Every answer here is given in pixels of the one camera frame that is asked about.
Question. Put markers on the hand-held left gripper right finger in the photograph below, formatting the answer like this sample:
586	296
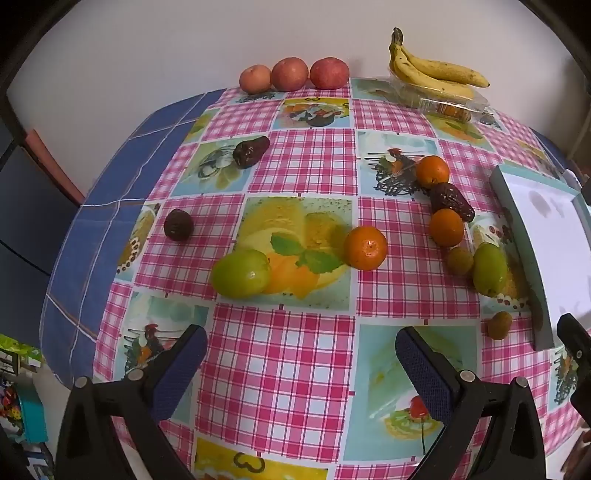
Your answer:
422	374

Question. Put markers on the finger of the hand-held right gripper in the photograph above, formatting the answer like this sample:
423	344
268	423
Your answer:
572	334

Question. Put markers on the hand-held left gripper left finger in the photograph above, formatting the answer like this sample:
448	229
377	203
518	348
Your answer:
179	374

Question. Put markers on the white tray with teal rim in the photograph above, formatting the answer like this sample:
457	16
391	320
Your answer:
549	240

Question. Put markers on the oval green fruit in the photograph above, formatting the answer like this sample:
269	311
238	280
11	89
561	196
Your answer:
489	270

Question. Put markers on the round green fruit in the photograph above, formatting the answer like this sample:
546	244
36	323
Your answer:
240	273

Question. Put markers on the brown kiwi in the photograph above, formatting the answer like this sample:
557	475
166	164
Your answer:
460	261
500	325

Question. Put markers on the orange mandarin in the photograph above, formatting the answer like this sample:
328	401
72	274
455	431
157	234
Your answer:
446	228
433	171
365	248

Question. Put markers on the dark brown oval fruit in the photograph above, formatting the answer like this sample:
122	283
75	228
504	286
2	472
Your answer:
178	225

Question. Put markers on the dark brown wrinkled date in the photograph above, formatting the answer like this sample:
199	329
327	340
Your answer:
249	152
450	201

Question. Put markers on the pink checked printed tablecloth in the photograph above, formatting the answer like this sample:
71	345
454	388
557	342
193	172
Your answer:
304	350

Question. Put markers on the colourful box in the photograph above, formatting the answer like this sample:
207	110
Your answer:
21	392

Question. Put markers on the brown biscuits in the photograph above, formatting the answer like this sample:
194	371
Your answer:
455	112

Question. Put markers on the clear plastic container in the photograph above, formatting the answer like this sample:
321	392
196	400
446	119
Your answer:
425	99

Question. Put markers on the yellow banana bunch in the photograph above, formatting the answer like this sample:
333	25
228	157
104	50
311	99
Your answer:
438	74

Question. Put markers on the pale red apple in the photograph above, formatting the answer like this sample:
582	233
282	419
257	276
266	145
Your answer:
255	79

